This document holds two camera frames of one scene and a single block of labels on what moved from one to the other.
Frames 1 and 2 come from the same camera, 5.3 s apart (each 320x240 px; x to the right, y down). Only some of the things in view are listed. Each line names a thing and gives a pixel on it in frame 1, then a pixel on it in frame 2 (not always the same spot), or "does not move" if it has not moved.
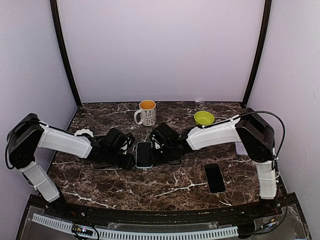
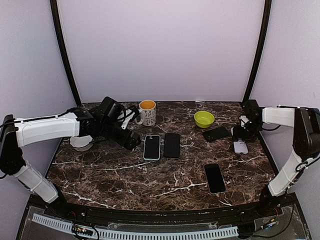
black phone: [215, 178] does not move
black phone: [215, 178] does not move
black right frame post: [265, 27] does not move
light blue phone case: [144, 167] to [152, 159]
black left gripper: [127, 164] to [123, 142]
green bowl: [203, 118] does not move
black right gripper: [157, 161] to [238, 134]
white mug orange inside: [146, 114] does not move
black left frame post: [57, 24] does not move
